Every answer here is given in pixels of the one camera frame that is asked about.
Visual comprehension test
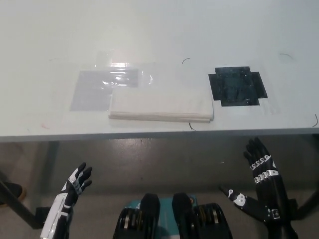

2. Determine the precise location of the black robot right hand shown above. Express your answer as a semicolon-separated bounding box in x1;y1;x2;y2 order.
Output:
218;136;295;225

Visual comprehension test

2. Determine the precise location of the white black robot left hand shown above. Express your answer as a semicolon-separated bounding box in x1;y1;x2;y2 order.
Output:
40;162;93;239

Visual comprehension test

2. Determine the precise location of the white folded napkin stack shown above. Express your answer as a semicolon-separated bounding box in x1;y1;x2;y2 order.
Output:
108;87;215;123

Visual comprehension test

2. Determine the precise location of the dark shoe tan sole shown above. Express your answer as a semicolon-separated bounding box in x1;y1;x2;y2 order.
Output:
0;181;27;206

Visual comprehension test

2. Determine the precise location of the grey table leg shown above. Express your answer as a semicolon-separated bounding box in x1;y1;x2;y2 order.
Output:
46;140;61;176

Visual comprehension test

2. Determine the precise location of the black tape patch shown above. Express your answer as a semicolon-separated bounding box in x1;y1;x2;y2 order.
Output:
208;66;269;108

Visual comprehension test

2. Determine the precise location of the clear plastic bag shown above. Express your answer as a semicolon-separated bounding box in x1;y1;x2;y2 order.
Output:
69;69;140;112

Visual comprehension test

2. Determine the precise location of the clear plastic film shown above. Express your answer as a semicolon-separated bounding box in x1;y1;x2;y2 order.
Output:
95;51;154;88

